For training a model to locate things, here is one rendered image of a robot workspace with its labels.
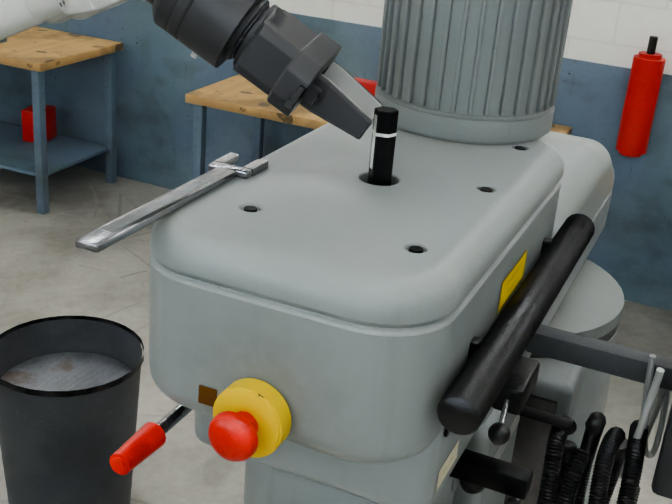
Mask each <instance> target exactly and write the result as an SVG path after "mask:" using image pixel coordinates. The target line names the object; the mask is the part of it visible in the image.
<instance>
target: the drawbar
mask: <svg viewBox="0 0 672 504"><path fill-rule="evenodd" d="M398 113H399V111H398V110H397V109H395V108H393V107H385V106H381V107H377V108H375V111H374V118H375V114H376V115H377V126H376V133H381V134H388V135H390V134H393V133H396V131H397V122H398ZM395 141H396V136H394V137H390V138H386V137H378V136H375V146H374V156H373V166H372V169H371V168H370V161H369V171H368V181H367V183H368V184H372V185H378V186H391V177H392V168H393V159H394V150H395Z"/></svg>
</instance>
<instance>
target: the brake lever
mask: <svg viewBox="0 0 672 504"><path fill-rule="evenodd" d="M191 411H192V409H189V408H187V407H184V406H182V405H180V404H178V405H177V406H176V407H175V408H174V409H172V410H171V411H170V412H169V413H168V414H167V415H165V416H164V417H163V418H162V419H161V420H160V421H158V422H157V423H153V422H147V423H145V424H144V425H143V426H142V427H141V428H140V429H139V430H138V431H137V432H136V433H135V434H134V435H133V436H132V437H130V438H129V439H128V440H127V441H126V442H125V443H124V444H123V445H122V446H121V447H120V448H119V449H118V450H117V451H116V452H115V453H114V454H112V455H111V457H110V465H111V468H112V469H113V470H114V471H115V472H116V473H118V474H120V475H126V474H127V473H129V472H130V471H131V470H132V469H134V468H135V467H136V466H137V465H139V464H140V463H141V462H142V461H144V460H145V459H146V458H148V457H149V456H150V455H151V454H153V453H154V452H155V451H156V450H158V449H159V448H160V447H161V446H163V445H164V444H165V441H166V436H165V434H166V433H167V432H168V431H169V430H170V429H172V428H173V427H174V426H175V425H176V424H177V423H178V422H180V421H181V420H182V419H183V418H184V417H185V416H186V415H188V414H189V413H190V412H191Z"/></svg>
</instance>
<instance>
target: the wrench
mask: <svg viewBox="0 0 672 504"><path fill-rule="evenodd" d="M236 163H238V154H236V153H232V152H230V153H228V154H226V155H224V156H222V157H220V158H218V159H216V160H215V161H214V162H212V163H210V164H209V167H208V169H209V171H208V172H206V173H204V174H202V175H200V176H198V177H197V178H195V179H193V180H191V181H189V182H187V183H185V184H183V185H181V186H179V187H177V188H175V189H173V190H171V191H169V192H167V193H165V194H163V195H161V196H159V197H158V198H156V199H154V200H152V201H150V202H148V203H146V204H144V205H142V206H140V207H138V208H136V209H134V210H132V211H130V212H128V213H126V214H124V215H122V216H121V217H119V218H117V219H115V220H113V221H111V222H109V223H107V224H105V225H103V226H101V227H99V228H97V229H95V230H93V231H91V232H89V233H87V234H85V235H83V236H82V237H80V238H78V239H76V241H75V245H76V247H77V248H81V249H84V250H88V251H91V252H95V253H98V252H100V251H102V250H104V249H106V248H108V247H109V246H111V245H113V244H115V243H117V242H118V241H120V240H122V239H124V238H126V237H128V236H129V235H131V234H133V233H135V232H137V231H139V230H140V229H142V228H144V227H146V226H148V225H150V224H151V223H153V222H155V221H157V220H159V219H160V218H162V217H164V216H166V215H168V214H170V213H171V212H173V211H175V210H177V209H179V208H181V207H182V206H184V205H186V204H188V203H190V202H192V201H193V200H195V199H197V198H199V197H201V196H202V195H204V194H206V193H208V192H210V191H212V190H213V189H215V188H217V187H219V186H221V185H223V184H224V183H226V182H228V181H230V180H232V179H234V178H235V177H239V178H243V179H247V178H249V177H251V176H254V175H256V174H258V173H260V172H262V171H263V170H265V169H267V168H268V160H263V159H257V160H255V161H253V162H251V163H249V164H248V165H246V166H244V167H238V166H234V164H236Z"/></svg>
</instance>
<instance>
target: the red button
mask: <svg viewBox="0 0 672 504"><path fill-rule="evenodd" d="M257 432H258V423H257V421H256V419H255V418H254V416H253V415H251V414H250V413H248V412H245V411H239V412H237V413H236V412H233V411H223V412H221V413H219V414H217V415H216V416H215V417H214V418H213V419H212V421H211V422H210V425H209V430H208V437H209V441H210V444H211V446H212V448H213V449H214V450H215V452H216V453H217V454H218V455H220V456H221V457H222V458H224V459H226V460H228V461H233V462H239V461H245V460H247V459H249V458H250V457H251V456H252V455H253V454H254V453H255V452H256V450H257V447H258V436H257Z"/></svg>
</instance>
